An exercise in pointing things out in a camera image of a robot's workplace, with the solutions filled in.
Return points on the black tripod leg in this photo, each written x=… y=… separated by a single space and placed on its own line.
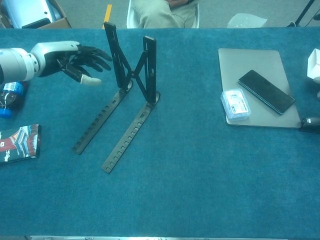
x=303 y=12

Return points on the small black device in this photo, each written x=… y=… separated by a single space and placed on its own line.
x=311 y=125

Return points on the black smartphone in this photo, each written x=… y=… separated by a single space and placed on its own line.
x=266 y=91

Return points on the blue felt table cover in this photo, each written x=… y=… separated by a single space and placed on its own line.
x=175 y=175

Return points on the clear plastic card box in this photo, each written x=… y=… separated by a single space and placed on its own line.
x=236 y=106

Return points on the cola bottle blue label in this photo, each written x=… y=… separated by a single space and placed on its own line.
x=12 y=87

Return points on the brown cardboard box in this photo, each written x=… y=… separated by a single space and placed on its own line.
x=61 y=23

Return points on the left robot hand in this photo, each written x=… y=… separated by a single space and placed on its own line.
x=52 y=57

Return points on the white plastic device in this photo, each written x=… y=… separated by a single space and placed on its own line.
x=22 y=10

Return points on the white paper box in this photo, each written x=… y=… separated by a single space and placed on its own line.
x=315 y=65

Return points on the yellow floor tape strip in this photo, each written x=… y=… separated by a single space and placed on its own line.
x=107 y=16

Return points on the red black snack packet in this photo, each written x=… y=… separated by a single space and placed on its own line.
x=20 y=142

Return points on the clear plastic bag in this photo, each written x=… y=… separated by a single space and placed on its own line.
x=243 y=21

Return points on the seated person beige trousers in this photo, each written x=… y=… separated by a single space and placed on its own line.
x=155 y=15

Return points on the silver closed laptop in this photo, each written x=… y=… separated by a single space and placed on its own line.
x=250 y=60

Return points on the black folding laptop stand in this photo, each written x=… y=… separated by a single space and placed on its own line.
x=153 y=50

